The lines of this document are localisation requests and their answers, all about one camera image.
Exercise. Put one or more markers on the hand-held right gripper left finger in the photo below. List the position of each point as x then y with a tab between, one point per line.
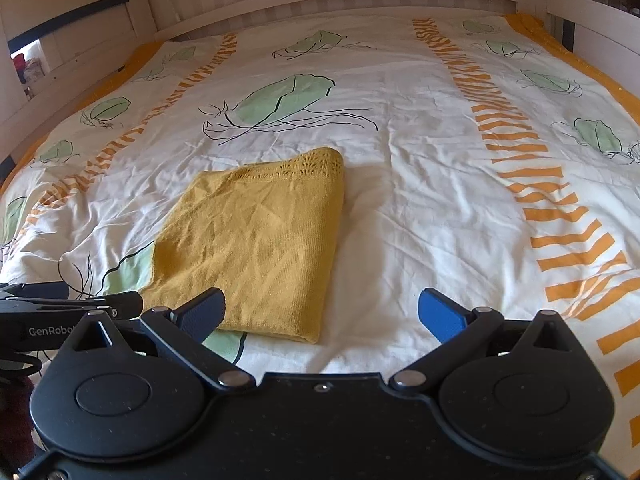
200	316

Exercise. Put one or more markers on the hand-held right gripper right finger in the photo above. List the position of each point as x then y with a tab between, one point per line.
440	316

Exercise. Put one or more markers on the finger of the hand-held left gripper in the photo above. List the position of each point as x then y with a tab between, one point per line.
35	291
122	305

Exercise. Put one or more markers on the yellow knitted sweater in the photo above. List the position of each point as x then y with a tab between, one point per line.
260	240

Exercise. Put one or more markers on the dark red cloth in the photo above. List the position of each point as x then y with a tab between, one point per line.
15	420

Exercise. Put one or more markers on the white leaf-print duvet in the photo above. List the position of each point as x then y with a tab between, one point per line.
425	160

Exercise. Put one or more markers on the pink and red toys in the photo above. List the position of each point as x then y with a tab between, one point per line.
27	67

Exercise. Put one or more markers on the dark blue bed rail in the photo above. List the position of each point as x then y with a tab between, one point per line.
75	12

